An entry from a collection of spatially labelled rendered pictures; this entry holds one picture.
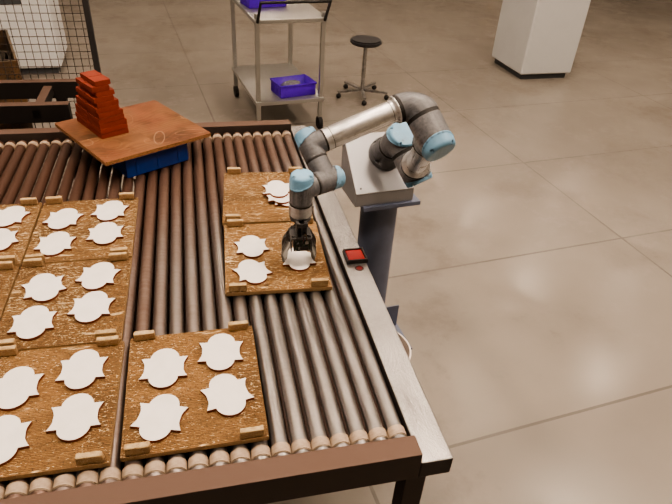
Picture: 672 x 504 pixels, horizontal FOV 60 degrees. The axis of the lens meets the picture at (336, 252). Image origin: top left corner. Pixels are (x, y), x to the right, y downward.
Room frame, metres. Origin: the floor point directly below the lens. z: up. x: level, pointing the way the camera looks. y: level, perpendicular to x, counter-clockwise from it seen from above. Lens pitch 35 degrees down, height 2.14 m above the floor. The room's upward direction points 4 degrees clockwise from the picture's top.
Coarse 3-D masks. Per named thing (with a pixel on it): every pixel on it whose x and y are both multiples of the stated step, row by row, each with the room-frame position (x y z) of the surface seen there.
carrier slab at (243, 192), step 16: (224, 176) 2.24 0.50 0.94; (240, 176) 2.25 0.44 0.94; (256, 176) 2.26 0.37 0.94; (272, 176) 2.27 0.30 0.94; (288, 176) 2.28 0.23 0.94; (224, 192) 2.10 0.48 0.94; (240, 192) 2.11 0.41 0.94; (256, 192) 2.12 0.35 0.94; (224, 208) 1.98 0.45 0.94; (240, 208) 1.98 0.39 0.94; (256, 208) 1.99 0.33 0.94; (272, 208) 2.00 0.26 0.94; (288, 208) 2.01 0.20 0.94; (224, 224) 1.88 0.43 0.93
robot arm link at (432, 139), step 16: (432, 112) 1.84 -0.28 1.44; (416, 128) 1.82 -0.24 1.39; (432, 128) 1.80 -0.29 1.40; (448, 128) 1.82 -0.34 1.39; (416, 144) 1.83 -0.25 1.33; (432, 144) 1.77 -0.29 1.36; (448, 144) 1.78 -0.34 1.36; (400, 160) 2.14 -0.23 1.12; (416, 160) 1.95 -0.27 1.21; (432, 160) 1.81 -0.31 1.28; (416, 176) 2.06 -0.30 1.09
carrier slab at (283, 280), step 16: (256, 224) 1.88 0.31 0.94; (272, 224) 1.88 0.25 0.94; (288, 224) 1.89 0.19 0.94; (224, 240) 1.75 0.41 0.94; (272, 240) 1.77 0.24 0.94; (240, 256) 1.66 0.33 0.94; (272, 256) 1.67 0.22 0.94; (320, 256) 1.69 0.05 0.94; (288, 272) 1.59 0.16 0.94; (304, 272) 1.59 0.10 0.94; (320, 272) 1.60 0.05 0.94; (256, 288) 1.49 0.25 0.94; (272, 288) 1.49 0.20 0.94; (288, 288) 1.50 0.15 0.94; (304, 288) 1.51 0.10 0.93; (320, 288) 1.52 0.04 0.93
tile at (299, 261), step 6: (288, 252) 1.69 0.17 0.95; (294, 252) 1.69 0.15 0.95; (300, 252) 1.70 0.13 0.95; (306, 252) 1.70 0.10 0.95; (288, 258) 1.65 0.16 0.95; (294, 258) 1.66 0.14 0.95; (300, 258) 1.66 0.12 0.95; (306, 258) 1.66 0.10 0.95; (288, 264) 1.62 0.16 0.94; (294, 264) 1.62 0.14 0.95; (300, 264) 1.62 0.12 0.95; (306, 264) 1.63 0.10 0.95; (312, 264) 1.64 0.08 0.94; (294, 270) 1.60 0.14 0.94; (300, 270) 1.59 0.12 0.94
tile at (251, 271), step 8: (240, 264) 1.60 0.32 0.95; (248, 264) 1.60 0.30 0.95; (256, 264) 1.61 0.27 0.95; (264, 264) 1.61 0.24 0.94; (240, 272) 1.56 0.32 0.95; (248, 272) 1.56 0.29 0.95; (256, 272) 1.56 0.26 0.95; (264, 272) 1.57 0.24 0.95; (272, 272) 1.57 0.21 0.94; (240, 280) 1.51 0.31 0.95; (248, 280) 1.52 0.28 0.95; (256, 280) 1.52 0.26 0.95; (264, 280) 1.52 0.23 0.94
